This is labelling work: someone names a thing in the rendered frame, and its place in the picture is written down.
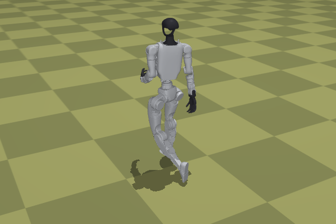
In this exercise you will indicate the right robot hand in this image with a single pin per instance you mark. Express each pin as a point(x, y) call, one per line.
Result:
point(192, 102)

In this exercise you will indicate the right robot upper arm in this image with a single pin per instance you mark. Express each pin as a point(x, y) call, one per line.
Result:
point(187, 55)

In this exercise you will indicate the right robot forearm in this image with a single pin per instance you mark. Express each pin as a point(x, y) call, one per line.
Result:
point(190, 82)

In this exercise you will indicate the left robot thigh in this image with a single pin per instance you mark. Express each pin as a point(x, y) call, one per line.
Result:
point(155, 104)

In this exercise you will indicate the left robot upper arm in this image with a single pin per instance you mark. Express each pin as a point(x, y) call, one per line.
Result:
point(151, 50)

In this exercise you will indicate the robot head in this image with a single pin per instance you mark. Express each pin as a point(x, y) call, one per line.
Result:
point(171, 24)

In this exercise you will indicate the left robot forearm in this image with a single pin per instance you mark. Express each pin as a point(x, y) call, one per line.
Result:
point(146, 78)

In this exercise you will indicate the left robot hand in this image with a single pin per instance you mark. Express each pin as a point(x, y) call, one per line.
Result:
point(142, 73)

